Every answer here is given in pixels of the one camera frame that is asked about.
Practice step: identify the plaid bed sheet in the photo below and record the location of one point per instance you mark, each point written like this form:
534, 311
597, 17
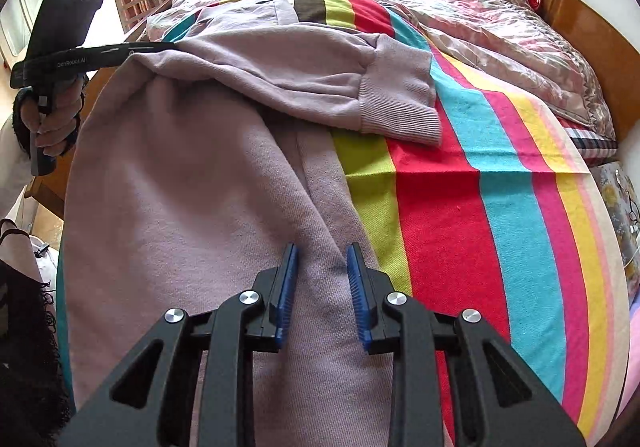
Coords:
592, 144

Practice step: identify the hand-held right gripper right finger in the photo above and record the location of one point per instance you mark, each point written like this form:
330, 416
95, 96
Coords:
356, 297

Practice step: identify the pink floral quilt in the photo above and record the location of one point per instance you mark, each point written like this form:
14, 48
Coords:
500, 27

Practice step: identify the glass sliding door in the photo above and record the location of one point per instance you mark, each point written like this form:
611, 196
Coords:
20, 12

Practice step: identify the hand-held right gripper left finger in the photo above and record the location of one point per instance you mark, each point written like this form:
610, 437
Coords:
287, 297

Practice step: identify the wooden bed headboard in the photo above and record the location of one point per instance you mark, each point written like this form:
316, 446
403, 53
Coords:
600, 42

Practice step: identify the person's left hand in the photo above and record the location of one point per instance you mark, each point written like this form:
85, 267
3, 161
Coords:
57, 127

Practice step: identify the white bag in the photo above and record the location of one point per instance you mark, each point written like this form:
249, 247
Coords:
45, 267

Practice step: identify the rainbow striped blanket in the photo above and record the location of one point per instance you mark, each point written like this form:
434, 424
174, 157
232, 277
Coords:
450, 227

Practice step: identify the black lace cloth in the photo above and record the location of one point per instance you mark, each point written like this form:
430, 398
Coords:
25, 352

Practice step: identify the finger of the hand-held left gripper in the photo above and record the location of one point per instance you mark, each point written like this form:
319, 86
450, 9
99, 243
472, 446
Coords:
150, 46

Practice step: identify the nightstand with floral cover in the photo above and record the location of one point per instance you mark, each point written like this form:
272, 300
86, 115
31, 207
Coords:
617, 207

